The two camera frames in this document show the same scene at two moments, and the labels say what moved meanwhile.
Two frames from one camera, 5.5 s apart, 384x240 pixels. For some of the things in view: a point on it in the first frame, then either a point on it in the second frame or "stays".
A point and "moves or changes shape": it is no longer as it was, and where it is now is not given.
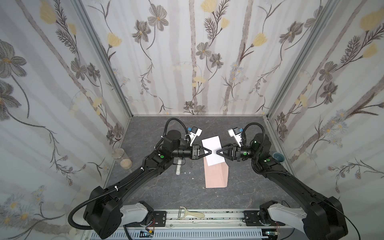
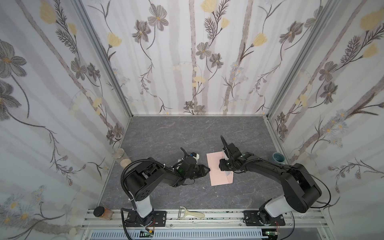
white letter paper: x=214 y=144 → x=227 y=173
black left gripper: x=194 y=152 → x=195 y=169
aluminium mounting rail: x=227 y=224 stays
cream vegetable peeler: x=183 y=212 stays
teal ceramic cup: x=279 y=157 stays
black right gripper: x=234 y=152 → x=229 y=157
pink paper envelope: x=216 y=175 moves or changes shape
